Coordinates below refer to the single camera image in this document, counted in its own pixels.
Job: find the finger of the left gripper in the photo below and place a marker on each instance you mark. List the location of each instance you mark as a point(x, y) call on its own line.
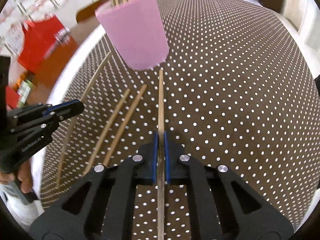
point(70, 108)
point(61, 118)

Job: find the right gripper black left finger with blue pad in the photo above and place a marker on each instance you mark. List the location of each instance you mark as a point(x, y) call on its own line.
point(101, 204)

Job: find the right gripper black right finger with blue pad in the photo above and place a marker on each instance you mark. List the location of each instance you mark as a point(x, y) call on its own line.
point(221, 205)

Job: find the greyish wooden chopstick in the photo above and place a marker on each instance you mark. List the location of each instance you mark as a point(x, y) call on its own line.
point(74, 119)

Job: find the long light wooden chopstick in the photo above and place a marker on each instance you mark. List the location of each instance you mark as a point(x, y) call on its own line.
point(160, 159)

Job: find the person's left hand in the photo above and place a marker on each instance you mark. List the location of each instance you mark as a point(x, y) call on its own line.
point(23, 175)

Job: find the green white small box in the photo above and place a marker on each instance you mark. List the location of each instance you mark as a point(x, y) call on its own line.
point(24, 91)

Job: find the thin wooden chopstick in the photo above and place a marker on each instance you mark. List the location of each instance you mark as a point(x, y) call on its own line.
point(105, 131)

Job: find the red box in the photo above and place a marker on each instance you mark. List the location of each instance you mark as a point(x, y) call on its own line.
point(39, 40)

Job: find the wooden chair back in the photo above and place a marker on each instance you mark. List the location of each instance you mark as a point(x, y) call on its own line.
point(88, 12)

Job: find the pink plastic cup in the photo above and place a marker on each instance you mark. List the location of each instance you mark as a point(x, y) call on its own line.
point(136, 30)

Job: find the brown polka dot tablecloth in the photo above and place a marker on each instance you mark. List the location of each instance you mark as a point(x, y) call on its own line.
point(237, 91)

